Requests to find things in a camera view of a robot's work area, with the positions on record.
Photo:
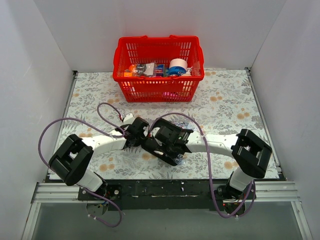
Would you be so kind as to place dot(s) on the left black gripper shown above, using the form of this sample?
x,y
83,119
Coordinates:
x,y
135,132

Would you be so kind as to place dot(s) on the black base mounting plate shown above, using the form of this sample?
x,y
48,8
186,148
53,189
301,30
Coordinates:
x,y
160,194

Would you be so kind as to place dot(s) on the aluminium frame rail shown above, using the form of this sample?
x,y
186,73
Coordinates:
x,y
266,191

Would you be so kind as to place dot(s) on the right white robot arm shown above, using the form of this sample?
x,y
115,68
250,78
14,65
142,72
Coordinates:
x,y
249,151

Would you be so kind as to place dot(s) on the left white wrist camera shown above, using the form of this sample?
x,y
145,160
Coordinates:
x,y
128,119

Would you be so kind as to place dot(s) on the silver hair scissors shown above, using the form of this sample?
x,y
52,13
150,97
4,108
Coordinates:
x,y
185,125

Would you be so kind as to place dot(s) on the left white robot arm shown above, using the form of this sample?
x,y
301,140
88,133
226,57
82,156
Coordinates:
x,y
71,160

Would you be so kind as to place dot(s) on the red plastic shopping basket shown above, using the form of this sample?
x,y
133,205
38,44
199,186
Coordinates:
x,y
133,50

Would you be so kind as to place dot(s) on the white tape roll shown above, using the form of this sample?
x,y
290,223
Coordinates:
x,y
177,67

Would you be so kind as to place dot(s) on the orange small box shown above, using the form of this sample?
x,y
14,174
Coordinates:
x,y
128,74

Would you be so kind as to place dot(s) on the black zippered tool case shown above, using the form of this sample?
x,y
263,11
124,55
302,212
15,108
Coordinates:
x,y
160,151

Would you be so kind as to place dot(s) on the floral patterned table mat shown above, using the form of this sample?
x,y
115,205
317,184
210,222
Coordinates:
x,y
223,104

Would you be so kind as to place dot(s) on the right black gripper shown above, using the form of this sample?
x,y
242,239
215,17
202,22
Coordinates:
x,y
149,128

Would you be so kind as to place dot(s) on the colourful packaged item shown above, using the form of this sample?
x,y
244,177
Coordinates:
x,y
160,70

